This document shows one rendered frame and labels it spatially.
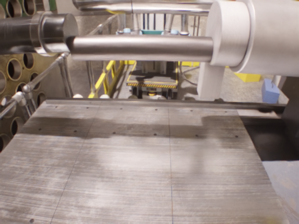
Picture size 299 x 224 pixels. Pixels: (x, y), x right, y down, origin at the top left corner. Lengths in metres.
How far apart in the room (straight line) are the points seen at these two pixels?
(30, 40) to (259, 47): 0.67
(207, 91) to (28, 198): 0.74
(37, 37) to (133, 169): 0.53
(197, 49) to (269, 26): 0.21
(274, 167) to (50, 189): 0.85
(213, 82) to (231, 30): 0.27
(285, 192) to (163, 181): 0.45
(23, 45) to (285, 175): 1.05
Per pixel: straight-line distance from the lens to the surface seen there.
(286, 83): 1.02
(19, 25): 0.75
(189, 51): 0.64
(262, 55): 0.62
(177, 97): 2.94
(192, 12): 0.95
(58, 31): 0.67
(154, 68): 2.88
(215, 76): 0.79
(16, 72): 2.58
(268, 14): 0.62
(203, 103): 1.03
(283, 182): 0.90
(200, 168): 0.74
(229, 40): 0.59
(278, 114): 1.17
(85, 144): 0.84
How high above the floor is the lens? 1.49
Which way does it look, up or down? 35 degrees down
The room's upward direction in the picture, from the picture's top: straight up
